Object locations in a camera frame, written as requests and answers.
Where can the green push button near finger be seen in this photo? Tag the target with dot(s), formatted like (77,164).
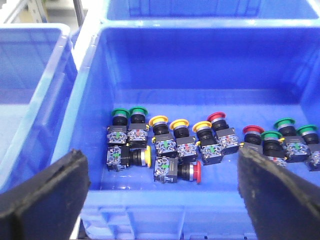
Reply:
(272,148)

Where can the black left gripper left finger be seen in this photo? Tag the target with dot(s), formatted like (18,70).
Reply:
(46,206)

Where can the blue crate far side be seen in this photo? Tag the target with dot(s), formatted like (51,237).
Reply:
(250,9)

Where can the red push button lying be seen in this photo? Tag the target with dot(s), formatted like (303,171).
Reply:
(169,170)

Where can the yellow push button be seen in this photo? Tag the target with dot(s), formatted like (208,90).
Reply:
(120,157)
(163,140)
(211,151)
(186,143)

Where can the blue source crate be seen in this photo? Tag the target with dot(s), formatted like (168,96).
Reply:
(256,71)

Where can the yellow push button lying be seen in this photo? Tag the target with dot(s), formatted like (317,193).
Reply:
(120,157)

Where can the green push button far right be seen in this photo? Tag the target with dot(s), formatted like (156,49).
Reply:
(311,137)

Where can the red push button upright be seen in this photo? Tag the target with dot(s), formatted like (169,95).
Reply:
(224,134)

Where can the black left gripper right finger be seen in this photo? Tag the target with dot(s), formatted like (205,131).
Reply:
(280,204)

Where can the blue crate front left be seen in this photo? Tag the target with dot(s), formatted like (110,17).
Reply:
(37,75)

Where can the green push button far left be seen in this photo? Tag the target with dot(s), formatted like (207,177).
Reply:
(117,132)

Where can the red push button right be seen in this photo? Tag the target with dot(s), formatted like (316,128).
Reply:
(252,138)

